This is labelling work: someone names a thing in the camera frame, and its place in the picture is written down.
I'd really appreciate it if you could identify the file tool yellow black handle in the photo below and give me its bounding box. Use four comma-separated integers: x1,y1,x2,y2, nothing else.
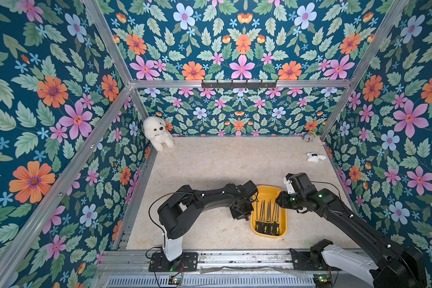
264,201,271,235
274,204,280,236
271,204,276,235
259,201,266,234
271,204,279,236
266,202,273,235
255,201,260,232
262,202,269,235
258,201,264,234

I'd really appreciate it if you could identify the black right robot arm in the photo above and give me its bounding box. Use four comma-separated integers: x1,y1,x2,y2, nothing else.
276,173,427,288

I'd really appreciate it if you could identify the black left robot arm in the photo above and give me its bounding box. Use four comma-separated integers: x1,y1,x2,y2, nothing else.
157,181,258,262

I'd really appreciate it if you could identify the yellow storage tray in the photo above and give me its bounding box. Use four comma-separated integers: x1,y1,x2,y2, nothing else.
251,186,288,238

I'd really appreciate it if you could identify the small white plush toy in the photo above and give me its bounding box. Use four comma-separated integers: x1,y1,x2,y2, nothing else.
306,152,328,163

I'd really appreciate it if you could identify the white plush bear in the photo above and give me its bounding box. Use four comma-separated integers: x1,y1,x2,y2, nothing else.
143,116,175,152

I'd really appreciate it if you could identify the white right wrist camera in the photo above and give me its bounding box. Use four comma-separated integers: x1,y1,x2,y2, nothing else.
283,177,295,194

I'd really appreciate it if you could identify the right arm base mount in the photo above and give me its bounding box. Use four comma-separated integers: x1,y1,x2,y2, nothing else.
289,239,340,271

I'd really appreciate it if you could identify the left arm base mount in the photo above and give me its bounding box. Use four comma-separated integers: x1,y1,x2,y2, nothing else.
148,251,199,273

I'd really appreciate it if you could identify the black hook rail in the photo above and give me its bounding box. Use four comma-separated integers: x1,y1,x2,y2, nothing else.
200,80,277,90

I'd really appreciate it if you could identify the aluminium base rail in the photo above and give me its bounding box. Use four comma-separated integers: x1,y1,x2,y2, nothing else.
92,246,377,288

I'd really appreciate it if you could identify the aluminium frame top bar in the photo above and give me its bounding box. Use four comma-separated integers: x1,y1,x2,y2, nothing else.
130,79,351,90

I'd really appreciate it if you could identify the aluminium frame post right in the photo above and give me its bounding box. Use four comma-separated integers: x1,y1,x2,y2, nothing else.
320,0,410,142

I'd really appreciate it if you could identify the aluminium frame post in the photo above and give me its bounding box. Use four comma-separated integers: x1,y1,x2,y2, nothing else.
84,0,148,120
320,0,410,142

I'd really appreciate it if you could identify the aluminium frame post left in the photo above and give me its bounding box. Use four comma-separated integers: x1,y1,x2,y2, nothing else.
84,0,148,120

